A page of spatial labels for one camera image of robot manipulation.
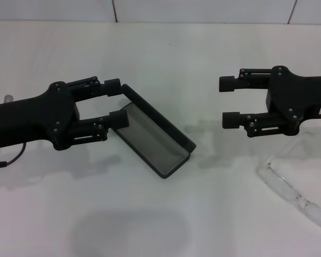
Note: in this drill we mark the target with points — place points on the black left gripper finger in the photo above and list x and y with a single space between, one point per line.
119 120
112 87

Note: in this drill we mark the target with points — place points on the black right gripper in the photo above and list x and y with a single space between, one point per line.
297 96

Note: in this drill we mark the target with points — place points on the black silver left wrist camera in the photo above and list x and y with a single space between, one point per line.
8 98

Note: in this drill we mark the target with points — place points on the black glasses case grey lining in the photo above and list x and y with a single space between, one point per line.
149 139

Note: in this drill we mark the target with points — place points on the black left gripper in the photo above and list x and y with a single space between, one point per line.
29 117

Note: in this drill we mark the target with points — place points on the clear transparent glasses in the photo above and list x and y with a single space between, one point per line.
289 187

